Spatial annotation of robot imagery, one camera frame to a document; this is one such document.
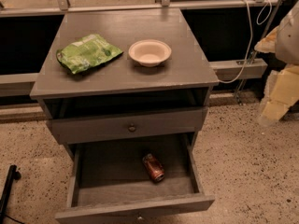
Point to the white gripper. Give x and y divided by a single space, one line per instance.
288 42

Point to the red coke can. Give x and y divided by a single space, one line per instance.
153 167

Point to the round metal drawer knob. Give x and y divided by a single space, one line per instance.
132 128

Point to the grey wooden drawer cabinet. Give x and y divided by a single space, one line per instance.
122 86

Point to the open grey middle drawer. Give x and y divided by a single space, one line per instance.
110 183

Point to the closed grey top drawer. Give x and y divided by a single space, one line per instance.
113 127

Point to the white paper bowl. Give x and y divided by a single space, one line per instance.
149 53

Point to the green chip bag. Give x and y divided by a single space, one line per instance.
86 53

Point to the grey metal railing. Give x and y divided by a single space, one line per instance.
124 6

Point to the black floor stand leg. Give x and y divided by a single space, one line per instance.
12 175

